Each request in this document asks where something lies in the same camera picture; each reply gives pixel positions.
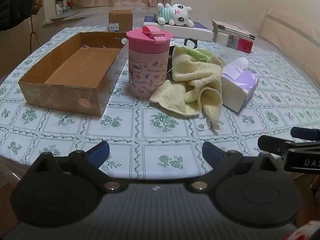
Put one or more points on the pink lidded cup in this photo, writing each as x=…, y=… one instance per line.
x=147, y=75

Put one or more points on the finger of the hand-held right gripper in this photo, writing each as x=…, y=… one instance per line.
x=306, y=133
x=272, y=145

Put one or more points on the red patterned clothing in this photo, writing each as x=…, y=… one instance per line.
x=307, y=232

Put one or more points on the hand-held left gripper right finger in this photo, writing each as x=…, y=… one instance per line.
x=212, y=153

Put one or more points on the black hair band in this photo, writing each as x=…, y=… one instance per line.
x=192, y=40

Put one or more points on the plastic wrapped beige headboard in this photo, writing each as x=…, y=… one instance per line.
x=287, y=25

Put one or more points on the small closed cardboard box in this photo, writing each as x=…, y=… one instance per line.
x=121, y=18

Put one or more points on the thick book red spine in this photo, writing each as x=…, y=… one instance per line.
x=243, y=46

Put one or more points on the black puffer jacket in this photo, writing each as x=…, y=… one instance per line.
x=12, y=0

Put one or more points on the gold clothes rack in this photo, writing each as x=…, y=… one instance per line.
x=32, y=25

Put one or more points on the white plush toy striped shirt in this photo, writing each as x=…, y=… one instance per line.
x=180, y=15

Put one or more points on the plastic covered bed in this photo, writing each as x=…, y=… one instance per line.
x=205, y=15

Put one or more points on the green cloth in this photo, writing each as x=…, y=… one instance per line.
x=200, y=53

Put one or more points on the yellow towel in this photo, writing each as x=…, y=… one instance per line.
x=190, y=80

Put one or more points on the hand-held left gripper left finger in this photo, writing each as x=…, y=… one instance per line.
x=98, y=153

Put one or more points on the flat blue white box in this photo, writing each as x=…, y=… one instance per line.
x=200, y=33

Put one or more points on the purple tissue pack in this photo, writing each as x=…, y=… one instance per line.
x=235, y=90

